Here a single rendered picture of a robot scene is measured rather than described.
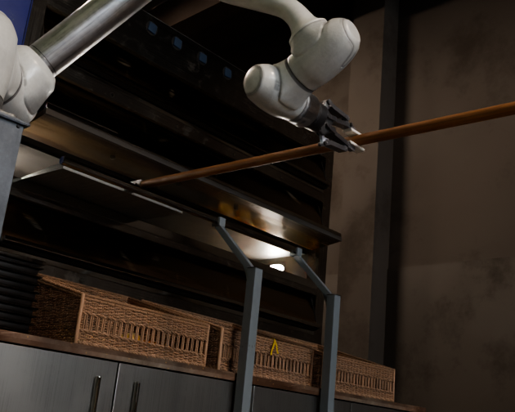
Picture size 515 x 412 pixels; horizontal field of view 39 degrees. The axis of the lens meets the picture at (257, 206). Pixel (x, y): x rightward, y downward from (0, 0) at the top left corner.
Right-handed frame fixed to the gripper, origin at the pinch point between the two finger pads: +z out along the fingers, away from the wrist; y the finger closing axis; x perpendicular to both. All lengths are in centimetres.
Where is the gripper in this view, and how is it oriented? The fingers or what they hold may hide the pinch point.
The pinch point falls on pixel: (353, 140)
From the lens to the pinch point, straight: 198.8
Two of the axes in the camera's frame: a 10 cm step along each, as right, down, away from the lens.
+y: -1.0, 9.5, -3.0
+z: 6.7, 2.9, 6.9
